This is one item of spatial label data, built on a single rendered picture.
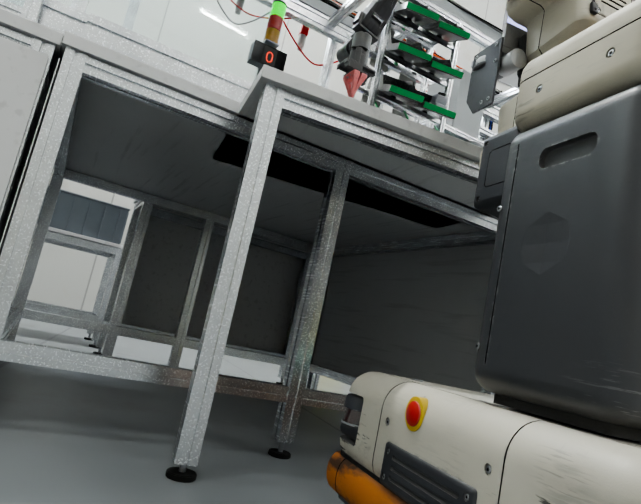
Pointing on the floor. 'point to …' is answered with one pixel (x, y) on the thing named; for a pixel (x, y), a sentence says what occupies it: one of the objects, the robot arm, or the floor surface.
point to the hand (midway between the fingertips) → (351, 96)
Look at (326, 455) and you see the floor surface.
